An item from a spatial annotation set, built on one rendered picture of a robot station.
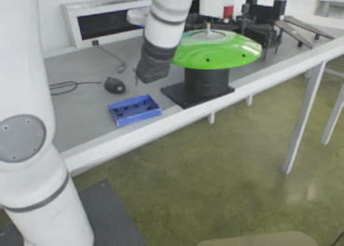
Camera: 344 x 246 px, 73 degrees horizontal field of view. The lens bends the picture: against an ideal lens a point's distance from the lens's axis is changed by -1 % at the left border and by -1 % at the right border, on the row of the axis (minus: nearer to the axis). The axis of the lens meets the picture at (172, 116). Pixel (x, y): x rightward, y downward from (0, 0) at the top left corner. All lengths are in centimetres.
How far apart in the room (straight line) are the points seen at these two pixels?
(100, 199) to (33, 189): 24
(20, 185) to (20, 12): 21
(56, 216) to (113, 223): 17
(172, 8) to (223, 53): 25
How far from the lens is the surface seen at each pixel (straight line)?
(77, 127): 69
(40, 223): 39
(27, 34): 27
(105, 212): 55
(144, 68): 54
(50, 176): 36
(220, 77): 74
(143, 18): 51
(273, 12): 144
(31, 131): 29
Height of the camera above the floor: 128
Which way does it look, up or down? 33 degrees down
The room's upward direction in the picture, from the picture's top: 3 degrees counter-clockwise
